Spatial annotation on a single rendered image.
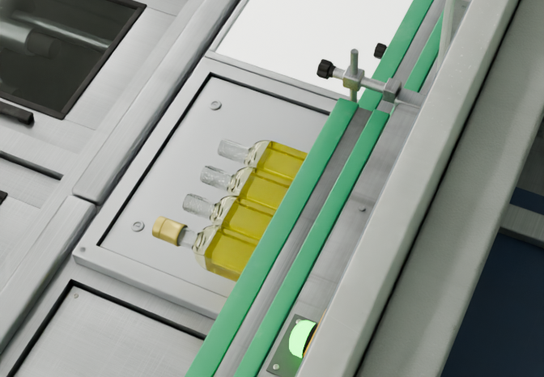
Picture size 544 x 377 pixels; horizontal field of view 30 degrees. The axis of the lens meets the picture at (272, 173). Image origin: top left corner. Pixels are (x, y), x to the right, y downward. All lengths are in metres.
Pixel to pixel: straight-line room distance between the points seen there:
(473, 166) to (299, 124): 0.91
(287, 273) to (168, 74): 0.68
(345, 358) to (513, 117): 0.29
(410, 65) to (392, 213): 0.85
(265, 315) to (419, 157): 0.49
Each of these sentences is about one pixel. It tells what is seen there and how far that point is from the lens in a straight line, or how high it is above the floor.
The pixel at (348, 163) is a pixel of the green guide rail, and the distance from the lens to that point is 1.42.
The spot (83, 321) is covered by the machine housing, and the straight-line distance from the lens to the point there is 1.67.
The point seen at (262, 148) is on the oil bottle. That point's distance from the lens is 1.58.
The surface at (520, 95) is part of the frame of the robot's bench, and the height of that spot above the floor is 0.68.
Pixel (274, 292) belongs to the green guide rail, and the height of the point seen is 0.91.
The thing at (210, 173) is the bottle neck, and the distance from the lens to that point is 1.57.
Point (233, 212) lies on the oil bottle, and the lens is 1.51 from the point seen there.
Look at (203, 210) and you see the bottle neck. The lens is 1.54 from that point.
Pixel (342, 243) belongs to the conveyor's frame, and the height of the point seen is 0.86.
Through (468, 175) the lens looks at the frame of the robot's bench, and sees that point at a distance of 0.91.
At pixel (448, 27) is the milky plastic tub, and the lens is 1.40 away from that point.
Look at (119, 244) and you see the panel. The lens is 1.69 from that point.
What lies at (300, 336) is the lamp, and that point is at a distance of 1.20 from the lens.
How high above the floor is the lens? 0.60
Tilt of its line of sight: 16 degrees up
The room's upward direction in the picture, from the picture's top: 70 degrees counter-clockwise
